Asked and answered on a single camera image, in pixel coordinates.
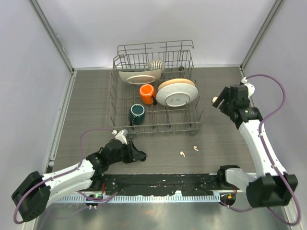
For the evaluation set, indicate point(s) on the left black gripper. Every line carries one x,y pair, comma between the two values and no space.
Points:
133,153

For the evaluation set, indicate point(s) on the striped grey white cup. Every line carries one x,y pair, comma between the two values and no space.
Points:
156,64

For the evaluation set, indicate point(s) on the dark green ceramic mug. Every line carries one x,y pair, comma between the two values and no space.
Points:
136,114

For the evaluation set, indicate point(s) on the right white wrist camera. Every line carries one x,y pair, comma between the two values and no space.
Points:
250,87

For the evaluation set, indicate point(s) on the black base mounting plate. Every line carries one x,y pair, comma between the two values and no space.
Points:
189,184

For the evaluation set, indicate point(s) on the beige ceramic plate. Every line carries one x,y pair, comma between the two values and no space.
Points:
173,81

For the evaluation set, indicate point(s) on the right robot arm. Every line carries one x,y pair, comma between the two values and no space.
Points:
270,187

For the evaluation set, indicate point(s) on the orange ceramic mug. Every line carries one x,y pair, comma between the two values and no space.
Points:
148,94

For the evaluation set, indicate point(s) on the cream square earbud case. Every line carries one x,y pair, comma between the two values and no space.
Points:
214,99

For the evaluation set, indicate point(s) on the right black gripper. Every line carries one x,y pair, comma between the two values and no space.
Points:
224,95

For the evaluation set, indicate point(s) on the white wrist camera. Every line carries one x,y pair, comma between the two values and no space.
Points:
250,87
121,135

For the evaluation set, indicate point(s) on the white plate with foot ring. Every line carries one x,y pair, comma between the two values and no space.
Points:
177,94

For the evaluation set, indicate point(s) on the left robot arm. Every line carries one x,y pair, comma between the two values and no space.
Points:
36,192

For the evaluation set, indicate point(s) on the cream oval dish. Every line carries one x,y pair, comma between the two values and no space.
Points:
140,78

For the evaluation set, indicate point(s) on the grey wire dish rack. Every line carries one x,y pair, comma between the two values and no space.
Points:
158,118

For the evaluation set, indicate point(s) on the white perforated cable rail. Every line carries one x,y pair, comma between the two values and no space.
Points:
176,198

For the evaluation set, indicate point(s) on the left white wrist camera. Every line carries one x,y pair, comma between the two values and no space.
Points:
121,135

